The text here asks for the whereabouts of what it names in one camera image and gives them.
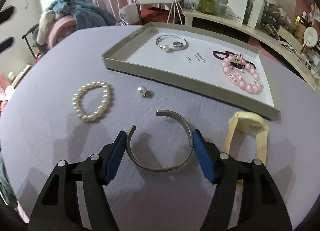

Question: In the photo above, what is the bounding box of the white pump bottle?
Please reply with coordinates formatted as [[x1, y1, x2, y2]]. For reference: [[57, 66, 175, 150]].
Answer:
[[247, 0, 267, 29]]

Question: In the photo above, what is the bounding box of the round white hand mirror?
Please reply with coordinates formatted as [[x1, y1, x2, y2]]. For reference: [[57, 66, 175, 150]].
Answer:
[[300, 26, 319, 54]]

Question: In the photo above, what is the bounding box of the white cardboard box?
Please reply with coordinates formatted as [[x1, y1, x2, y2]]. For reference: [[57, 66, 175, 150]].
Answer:
[[225, 0, 248, 24]]

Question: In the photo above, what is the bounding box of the silver cuff bangle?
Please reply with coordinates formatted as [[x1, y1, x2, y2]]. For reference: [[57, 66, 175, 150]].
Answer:
[[126, 110, 194, 172]]

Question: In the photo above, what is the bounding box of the green glass jar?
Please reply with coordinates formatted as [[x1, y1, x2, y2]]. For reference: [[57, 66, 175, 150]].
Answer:
[[199, 0, 216, 14]]

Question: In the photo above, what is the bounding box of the pink rolled blanket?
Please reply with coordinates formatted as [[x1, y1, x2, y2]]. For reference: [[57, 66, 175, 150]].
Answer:
[[46, 18, 77, 49]]

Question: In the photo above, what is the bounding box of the blue fleece blanket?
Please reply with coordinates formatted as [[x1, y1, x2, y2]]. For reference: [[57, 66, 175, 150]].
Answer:
[[45, 0, 117, 30]]

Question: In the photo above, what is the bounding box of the white pearl bracelet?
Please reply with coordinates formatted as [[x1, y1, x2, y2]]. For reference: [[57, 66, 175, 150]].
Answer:
[[72, 81, 113, 123]]

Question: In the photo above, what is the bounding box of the thin silver bangle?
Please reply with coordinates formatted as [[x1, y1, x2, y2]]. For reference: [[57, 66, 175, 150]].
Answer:
[[155, 34, 188, 51]]

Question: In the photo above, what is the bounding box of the cream wooden desk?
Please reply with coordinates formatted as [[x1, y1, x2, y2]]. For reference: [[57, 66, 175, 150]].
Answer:
[[182, 8, 320, 89]]

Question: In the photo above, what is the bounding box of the grey cardboard tray box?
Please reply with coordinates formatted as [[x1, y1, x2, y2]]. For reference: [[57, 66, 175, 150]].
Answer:
[[102, 22, 281, 121]]

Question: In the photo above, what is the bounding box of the dark red bead bracelet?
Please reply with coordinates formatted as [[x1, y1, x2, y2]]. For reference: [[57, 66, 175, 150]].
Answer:
[[212, 50, 257, 70]]

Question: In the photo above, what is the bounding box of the small pearl earring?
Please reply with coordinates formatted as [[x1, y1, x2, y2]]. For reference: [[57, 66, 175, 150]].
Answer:
[[137, 86, 152, 98]]

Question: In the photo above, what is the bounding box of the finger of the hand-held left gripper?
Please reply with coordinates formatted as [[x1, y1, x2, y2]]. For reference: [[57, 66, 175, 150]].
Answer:
[[0, 6, 14, 24], [0, 36, 13, 53]]

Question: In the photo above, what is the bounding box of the black metal rack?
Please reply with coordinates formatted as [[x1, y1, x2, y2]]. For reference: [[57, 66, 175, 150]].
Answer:
[[22, 23, 41, 59]]

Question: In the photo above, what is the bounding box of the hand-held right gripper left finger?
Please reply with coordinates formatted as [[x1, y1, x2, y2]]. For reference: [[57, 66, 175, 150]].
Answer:
[[27, 130, 125, 231]]

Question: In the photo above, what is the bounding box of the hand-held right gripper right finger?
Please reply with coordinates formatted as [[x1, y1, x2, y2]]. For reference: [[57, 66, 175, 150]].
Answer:
[[192, 129, 293, 231]]

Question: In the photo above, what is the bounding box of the cream cloth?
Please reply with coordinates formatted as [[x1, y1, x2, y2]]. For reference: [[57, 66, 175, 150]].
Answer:
[[36, 11, 55, 45]]

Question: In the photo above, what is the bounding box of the pink bead bracelet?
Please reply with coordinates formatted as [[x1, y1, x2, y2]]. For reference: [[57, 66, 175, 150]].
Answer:
[[221, 53, 263, 94]]

